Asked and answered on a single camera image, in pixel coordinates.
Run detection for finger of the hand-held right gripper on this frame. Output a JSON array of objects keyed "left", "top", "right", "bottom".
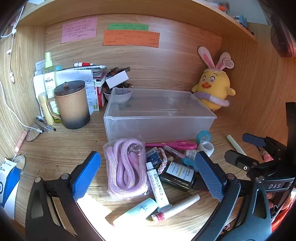
[
  {"left": 224, "top": 150, "right": 260, "bottom": 174},
  {"left": 242, "top": 133, "right": 269, "bottom": 148}
]

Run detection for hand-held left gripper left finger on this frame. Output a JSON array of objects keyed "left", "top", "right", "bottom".
[{"left": 25, "top": 151, "right": 104, "bottom": 241}]

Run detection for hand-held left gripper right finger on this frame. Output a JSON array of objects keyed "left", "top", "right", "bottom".
[{"left": 192, "top": 151, "right": 272, "bottom": 241}]

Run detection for small teal item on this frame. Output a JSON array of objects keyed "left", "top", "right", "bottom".
[{"left": 181, "top": 156, "right": 198, "bottom": 166}]

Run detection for white tape roll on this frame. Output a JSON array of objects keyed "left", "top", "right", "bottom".
[{"left": 198, "top": 141, "right": 214, "bottom": 157}]

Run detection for dark ink bottle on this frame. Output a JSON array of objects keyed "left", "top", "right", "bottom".
[{"left": 160, "top": 161, "right": 210, "bottom": 192}]

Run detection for blue tape roll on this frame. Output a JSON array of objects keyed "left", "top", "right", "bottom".
[{"left": 196, "top": 130, "right": 212, "bottom": 144}]

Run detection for pink rope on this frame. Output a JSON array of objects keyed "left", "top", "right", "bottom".
[{"left": 103, "top": 137, "right": 151, "bottom": 198}]

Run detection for white ointment tube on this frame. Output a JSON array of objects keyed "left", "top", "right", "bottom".
[{"left": 146, "top": 162, "right": 172, "bottom": 208}]

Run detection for dark blue eraser box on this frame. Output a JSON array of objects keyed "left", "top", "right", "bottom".
[{"left": 146, "top": 148, "right": 165, "bottom": 171}]

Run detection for clear plastic storage box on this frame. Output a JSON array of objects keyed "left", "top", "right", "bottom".
[{"left": 103, "top": 88, "right": 218, "bottom": 143}]

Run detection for person's right hand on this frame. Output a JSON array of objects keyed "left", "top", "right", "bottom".
[{"left": 260, "top": 148, "right": 275, "bottom": 163}]

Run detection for pale green stick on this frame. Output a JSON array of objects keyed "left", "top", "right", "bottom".
[{"left": 227, "top": 135, "right": 247, "bottom": 156}]

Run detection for small white labelled bottle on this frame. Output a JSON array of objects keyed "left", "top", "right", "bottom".
[{"left": 185, "top": 149, "right": 200, "bottom": 160}]

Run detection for red cloth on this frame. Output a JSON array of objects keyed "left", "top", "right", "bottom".
[{"left": 270, "top": 204, "right": 294, "bottom": 232}]

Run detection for white stick with red band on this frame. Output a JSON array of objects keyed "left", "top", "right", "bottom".
[{"left": 151, "top": 193, "right": 200, "bottom": 222}]

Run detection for clear pink pen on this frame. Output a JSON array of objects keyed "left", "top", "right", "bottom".
[{"left": 163, "top": 145, "right": 185, "bottom": 159}]

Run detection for pink scissors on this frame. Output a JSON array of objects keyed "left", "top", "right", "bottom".
[{"left": 145, "top": 140, "right": 197, "bottom": 150}]

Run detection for pale green white tube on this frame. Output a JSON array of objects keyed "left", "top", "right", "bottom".
[{"left": 105, "top": 198, "right": 159, "bottom": 229}]

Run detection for yellow chick plush toy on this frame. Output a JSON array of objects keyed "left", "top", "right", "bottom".
[{"left": 191, "top": 46, "right": 236, "bottom": 111}]

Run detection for brown ceramic mug with lid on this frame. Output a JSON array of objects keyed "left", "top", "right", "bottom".
[{"left": 47, "top": 80, "right": 91, "bottom": 130}]

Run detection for pale pink pen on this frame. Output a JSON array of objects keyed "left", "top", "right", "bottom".
[{"left": 14, "top": 130, "right": 28, "bottom": 152}]

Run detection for blue white carton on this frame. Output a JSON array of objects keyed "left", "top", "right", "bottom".
[{"left": 0, "top": 158, "right": 22, "bottom": 220}]

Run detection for pale yellow tube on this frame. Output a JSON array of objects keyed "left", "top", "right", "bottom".
[{"left": 38, "top": 93, "right": 54, "bottom": 125}]

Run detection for red white medicine box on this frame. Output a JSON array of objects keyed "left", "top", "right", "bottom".
[{"left": 95, "top": 86, "right": 107, "bottom": 107}]

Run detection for clear bowl with items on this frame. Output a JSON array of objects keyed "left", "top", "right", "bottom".
[{"left": 103, "top": 88, "right": 134, "bottom": 102}]

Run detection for pile of white papers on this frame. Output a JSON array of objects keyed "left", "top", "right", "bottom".
[{"left": 33, "top": 60, "right": 108, "bottom": 114}]

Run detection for white rectangular box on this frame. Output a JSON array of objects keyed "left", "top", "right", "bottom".
[{"left": 105, "top": 71, "right": 129, "bottom": 88}]

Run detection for green spray bottle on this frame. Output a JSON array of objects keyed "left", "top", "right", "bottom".
[{"left": 43, "top": 52, "right": 62, "bottom": 123}]

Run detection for dark brown object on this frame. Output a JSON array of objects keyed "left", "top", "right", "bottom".
[{"left": 258, "top": 0, "right": 296, "bottom": 58}]

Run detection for blue toy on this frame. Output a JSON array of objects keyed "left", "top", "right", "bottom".
[{"left": 233, "top": 15, "right": 249, "bottom": 29}]

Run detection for orange sticky note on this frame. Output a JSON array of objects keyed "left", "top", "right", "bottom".
[{"left": 103, "top": 30, "right": 160, "bottom": 49}]

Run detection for pink sticky note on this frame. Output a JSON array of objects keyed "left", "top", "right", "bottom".
[{"left": 61, "top": 17, "right": 98, "bottom": 44}]

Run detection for green sticky note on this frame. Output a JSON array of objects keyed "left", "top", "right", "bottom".
[{"left": 108, "top": 23, "right": 149, "bottom": 31}]

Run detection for wooden shelf board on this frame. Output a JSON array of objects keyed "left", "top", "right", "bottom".
[{"left": 17, "top": 0, "right": 258, "bottom": 42}]

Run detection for pink white braided bracelet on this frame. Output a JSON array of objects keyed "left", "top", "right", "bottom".
[{"left": 155, "top": 148, "right": 174, "bottom": 174}]

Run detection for thin frame glasses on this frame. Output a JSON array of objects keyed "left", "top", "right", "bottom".
[{"left": 25, "top": 125, "right": 43, "bottom": 142}]

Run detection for thin wire ring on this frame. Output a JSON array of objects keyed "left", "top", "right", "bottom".
[{"left": 11, "top": 152, "right": 27, "bottom": 169}]

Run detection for white cable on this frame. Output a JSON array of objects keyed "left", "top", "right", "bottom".
[{"left": 0, "top": 7, "right": 44, "bottom": 133}]

